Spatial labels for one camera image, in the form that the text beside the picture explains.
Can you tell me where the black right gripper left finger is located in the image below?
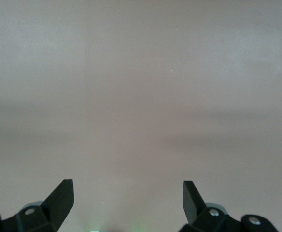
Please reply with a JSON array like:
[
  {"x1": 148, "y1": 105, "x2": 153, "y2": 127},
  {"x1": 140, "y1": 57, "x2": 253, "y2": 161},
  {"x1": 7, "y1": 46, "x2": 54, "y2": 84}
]
[{"x1": 0, "y1": 179, "x2": 74, "y2": 232}]

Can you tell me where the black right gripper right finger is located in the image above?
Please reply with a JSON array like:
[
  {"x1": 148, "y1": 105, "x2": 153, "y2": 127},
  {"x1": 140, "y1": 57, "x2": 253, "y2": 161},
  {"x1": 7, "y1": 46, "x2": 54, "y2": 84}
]
[{"x1": 178, "y1": 180, "x2": 279, "y2": 232}]

